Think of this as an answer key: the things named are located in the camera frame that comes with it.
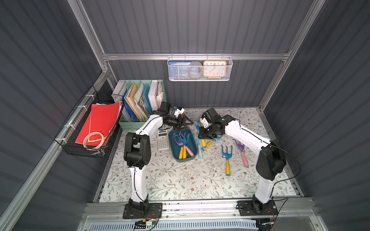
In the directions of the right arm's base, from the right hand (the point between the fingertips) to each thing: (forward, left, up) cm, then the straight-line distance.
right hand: (202, 135), depth 87 cm
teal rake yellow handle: (+3, +12, -13) cm, 17 cm away
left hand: (+5, +9, +3) cm, 11 cm away
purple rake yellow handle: (0, +14, -12) cm, 18 cm away
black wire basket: (-17, +60, +21) cm, 66 cm away
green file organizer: (+24, +41, +9) cm, 48 cm away
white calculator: (+4, +27, -13) cm, 30 cm away
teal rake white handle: (+5, +3, +1) cm, 6 cm away
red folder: (-4, +52, +18) cm, 55 cm away
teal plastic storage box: (-1, +18, -14) cm, 23 cm away
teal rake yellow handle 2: (-7, -1, 0) cm, 7 cm away
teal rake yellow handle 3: (-7, -17, -15) cm, 23 cm away
